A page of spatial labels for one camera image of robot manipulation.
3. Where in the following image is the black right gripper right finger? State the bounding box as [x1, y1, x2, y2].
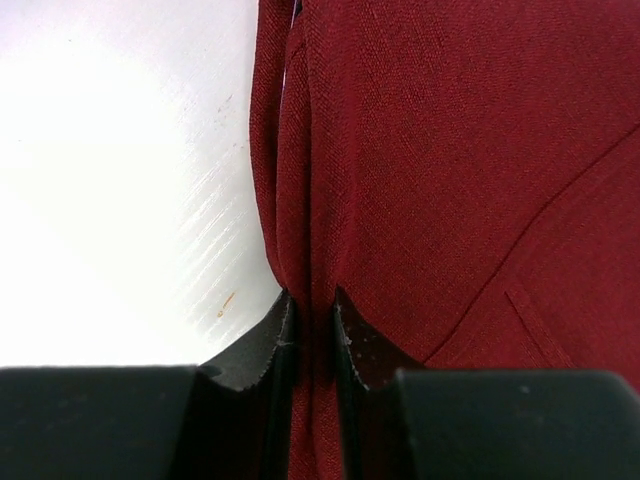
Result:
[333, 288, 424, 479]

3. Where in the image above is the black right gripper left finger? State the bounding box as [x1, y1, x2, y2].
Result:
[170, 292, 298, 480]

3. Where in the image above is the dark red cloth napkin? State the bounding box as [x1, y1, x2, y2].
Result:
[249, 1, 639, 479]

